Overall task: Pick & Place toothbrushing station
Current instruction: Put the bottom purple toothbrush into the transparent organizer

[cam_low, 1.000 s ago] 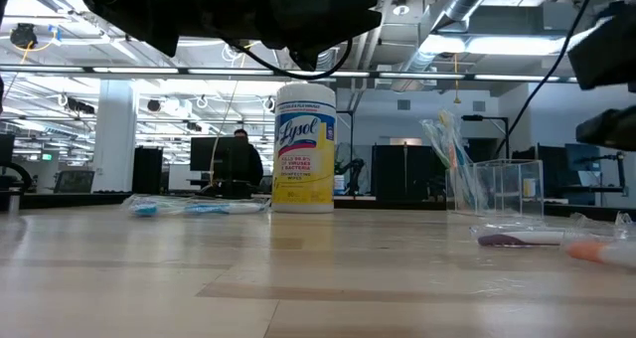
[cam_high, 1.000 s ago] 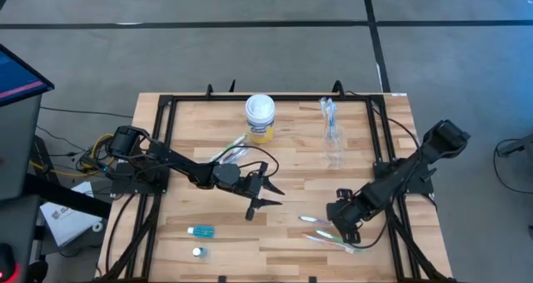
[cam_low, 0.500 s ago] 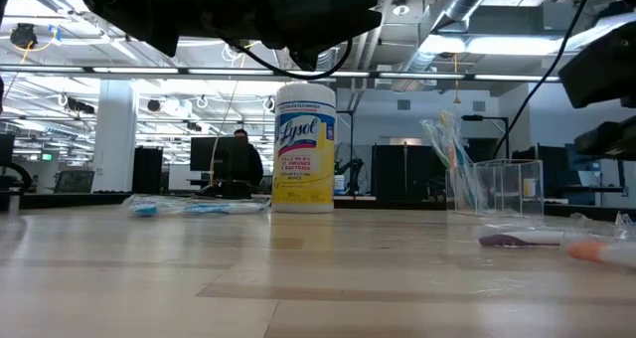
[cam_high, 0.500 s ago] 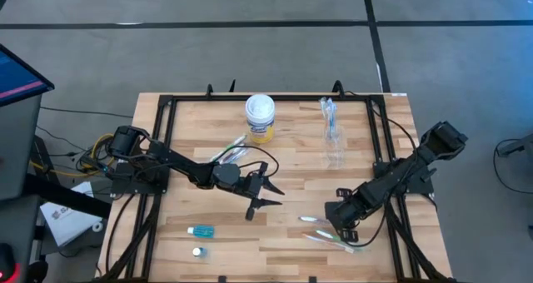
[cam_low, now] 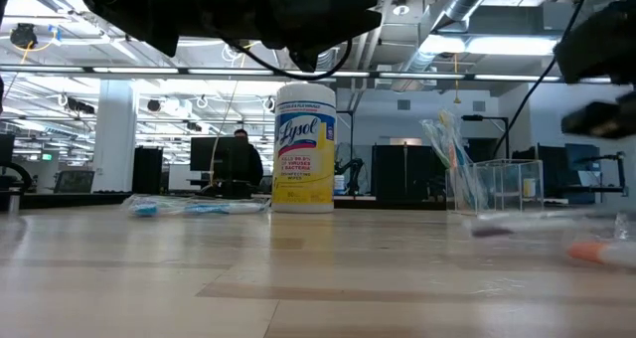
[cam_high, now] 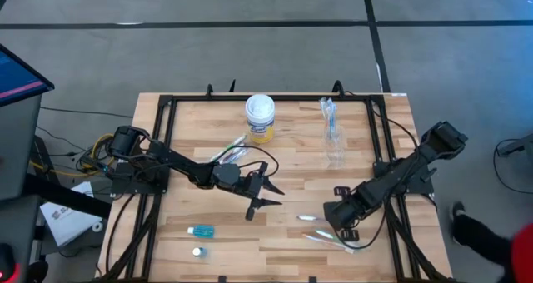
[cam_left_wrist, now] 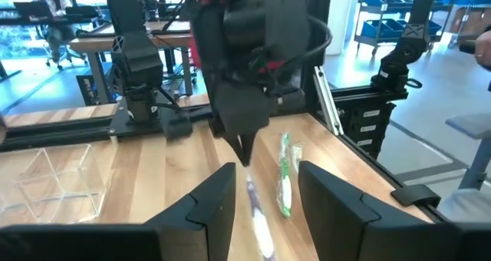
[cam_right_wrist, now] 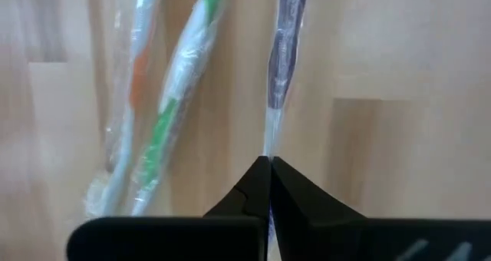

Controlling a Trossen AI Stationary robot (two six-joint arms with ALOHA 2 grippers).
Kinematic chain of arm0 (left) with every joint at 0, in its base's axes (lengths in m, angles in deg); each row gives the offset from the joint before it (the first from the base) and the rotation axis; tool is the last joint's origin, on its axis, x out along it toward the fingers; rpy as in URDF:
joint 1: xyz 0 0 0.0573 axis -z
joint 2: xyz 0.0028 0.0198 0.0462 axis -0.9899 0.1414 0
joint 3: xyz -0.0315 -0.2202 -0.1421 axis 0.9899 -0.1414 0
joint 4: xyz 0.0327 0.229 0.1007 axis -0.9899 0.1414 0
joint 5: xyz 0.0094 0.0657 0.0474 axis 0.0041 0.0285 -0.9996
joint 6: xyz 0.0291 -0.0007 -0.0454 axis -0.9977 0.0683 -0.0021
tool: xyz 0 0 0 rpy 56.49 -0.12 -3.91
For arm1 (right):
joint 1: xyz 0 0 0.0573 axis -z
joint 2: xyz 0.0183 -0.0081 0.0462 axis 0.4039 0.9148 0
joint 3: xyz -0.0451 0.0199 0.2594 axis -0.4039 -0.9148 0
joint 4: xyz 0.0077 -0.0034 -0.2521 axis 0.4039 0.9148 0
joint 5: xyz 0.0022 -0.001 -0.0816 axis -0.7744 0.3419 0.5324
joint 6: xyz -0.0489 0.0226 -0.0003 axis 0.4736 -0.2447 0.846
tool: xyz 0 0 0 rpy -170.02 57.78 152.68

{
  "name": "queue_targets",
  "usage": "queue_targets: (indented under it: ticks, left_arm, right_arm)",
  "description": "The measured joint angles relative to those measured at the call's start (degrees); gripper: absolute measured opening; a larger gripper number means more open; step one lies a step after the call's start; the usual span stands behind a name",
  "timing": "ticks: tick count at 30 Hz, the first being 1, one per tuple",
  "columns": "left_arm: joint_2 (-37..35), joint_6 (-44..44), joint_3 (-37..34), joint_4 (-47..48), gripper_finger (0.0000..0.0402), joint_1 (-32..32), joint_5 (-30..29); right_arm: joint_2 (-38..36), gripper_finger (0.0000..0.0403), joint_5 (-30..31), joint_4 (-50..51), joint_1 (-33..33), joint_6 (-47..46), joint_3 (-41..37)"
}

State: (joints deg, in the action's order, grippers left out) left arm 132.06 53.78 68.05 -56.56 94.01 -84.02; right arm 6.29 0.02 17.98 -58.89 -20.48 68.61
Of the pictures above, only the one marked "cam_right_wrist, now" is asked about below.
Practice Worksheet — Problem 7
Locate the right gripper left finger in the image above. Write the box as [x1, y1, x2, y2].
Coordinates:
[67, 156, 272, 261]

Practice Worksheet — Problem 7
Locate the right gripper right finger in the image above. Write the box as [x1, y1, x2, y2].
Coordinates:
[271, 156, 491, 261]

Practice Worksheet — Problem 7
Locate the green toothbrush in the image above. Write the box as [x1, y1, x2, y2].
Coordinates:
[128, 0, 227, 216]

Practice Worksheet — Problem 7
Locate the orange toothbrush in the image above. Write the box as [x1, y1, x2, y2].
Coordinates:
[84, 0, 162, 220]

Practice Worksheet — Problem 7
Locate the purple toothbrush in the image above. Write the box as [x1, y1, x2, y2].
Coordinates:
[262, 0, 311, 160]

